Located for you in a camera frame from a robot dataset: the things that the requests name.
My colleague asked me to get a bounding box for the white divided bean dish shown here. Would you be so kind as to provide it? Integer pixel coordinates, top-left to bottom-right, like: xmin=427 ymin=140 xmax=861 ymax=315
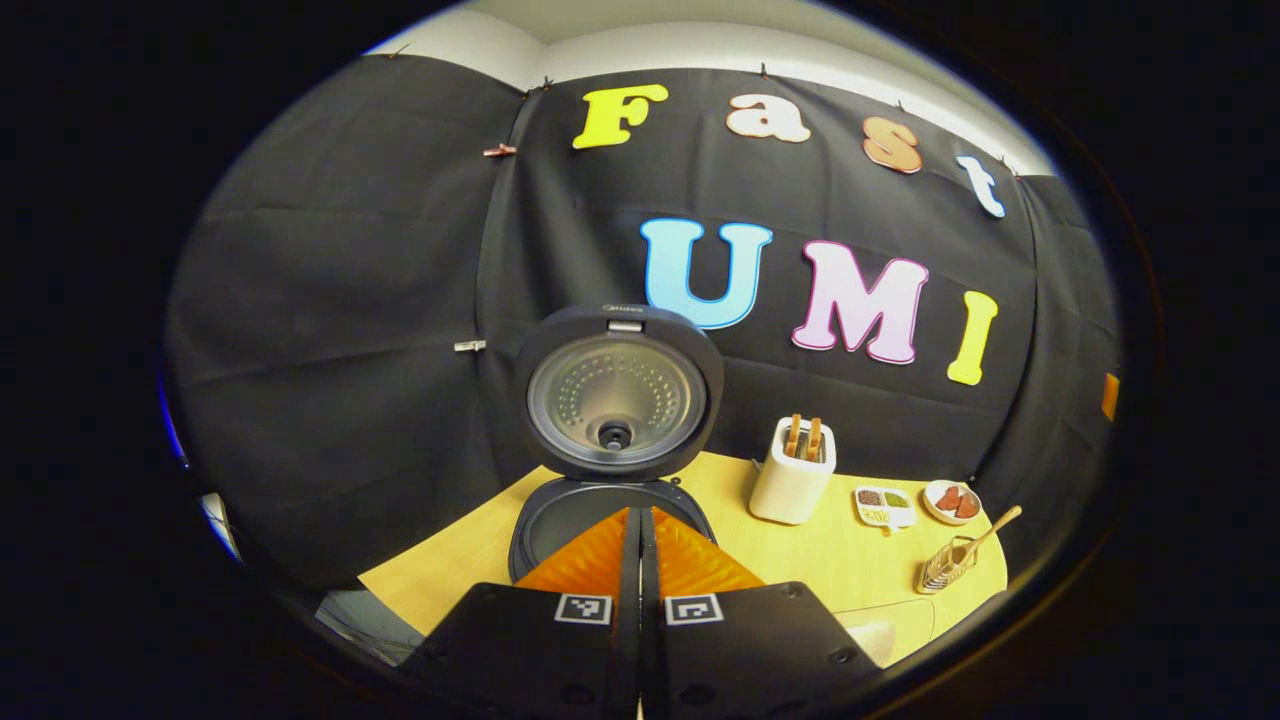
xmin=854 ymin=485 xmax=917 ymax=531

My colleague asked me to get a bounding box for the dark grey rice cooker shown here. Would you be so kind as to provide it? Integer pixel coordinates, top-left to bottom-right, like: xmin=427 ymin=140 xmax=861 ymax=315
xmin=508 ymin=303 xmax=725 ymax=583

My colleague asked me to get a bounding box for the wooden spoon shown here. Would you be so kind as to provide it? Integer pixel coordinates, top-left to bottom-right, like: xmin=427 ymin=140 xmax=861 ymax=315
xmin=950 ymin=505 xmax=1023 ymax=566

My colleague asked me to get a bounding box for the white rice heap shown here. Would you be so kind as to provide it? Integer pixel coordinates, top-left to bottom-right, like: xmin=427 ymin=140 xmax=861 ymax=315
xmin=845 ymin=620 xmax=898 ymax=666

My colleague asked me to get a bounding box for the white toaster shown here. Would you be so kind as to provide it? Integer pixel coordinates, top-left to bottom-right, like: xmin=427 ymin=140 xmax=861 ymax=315
xmin=748 ymin=415 xmax=837 ymax=526

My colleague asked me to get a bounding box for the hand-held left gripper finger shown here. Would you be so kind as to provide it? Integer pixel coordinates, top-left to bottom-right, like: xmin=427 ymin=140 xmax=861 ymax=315
xmin=405 ymin=507 xmax=641 ymax=720
xmin=642 ymin=507 xmax=886 ymax=720

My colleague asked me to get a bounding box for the clear plastic container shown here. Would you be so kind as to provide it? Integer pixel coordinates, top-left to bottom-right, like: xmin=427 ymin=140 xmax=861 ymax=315
xmin=835 ymin=598 xmax=936 ymax=669

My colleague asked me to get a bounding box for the white round plate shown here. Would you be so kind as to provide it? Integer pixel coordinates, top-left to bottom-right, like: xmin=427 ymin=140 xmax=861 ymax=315
xmin=922 ymin=480 xmax=983 ymax=526

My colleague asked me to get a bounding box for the black backdrop cloth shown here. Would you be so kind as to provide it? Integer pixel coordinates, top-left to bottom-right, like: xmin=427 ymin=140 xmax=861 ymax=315
xmin=165 ymin=55 xmax=1126 ymax=591

